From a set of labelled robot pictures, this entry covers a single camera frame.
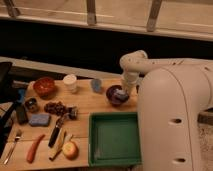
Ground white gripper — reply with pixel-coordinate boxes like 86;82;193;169
121;72;139;94

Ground light blue towel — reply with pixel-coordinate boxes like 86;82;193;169
114;90;129;102

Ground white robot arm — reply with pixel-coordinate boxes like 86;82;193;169
120;50;213;171

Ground purple bowl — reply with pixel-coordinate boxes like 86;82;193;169
106;85;125;106

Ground red bowl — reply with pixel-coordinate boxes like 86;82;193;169
33;77;56;97

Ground small blue cup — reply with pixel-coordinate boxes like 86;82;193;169
91;79;102;93

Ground white paper cup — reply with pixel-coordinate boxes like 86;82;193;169
63;74;77;93

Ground green plastic tray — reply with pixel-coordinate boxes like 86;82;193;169
88;112;141;167

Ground dark small jar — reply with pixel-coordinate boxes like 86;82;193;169
68;106;78;120

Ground bunch of dark grapes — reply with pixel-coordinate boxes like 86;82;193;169
44;102;67;116

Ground red yellow apple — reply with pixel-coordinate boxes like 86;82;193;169
62;141;78;160

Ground small metal tin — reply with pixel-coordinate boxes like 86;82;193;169
25;98;39;113

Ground blue sponge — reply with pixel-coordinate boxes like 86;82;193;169
29;114;51;127

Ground silver fork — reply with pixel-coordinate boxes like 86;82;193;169
3;129;22;165

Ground orange carrot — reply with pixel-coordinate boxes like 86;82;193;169
26;134;45;163

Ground black handled knife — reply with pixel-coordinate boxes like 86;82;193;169
48;117;65;148

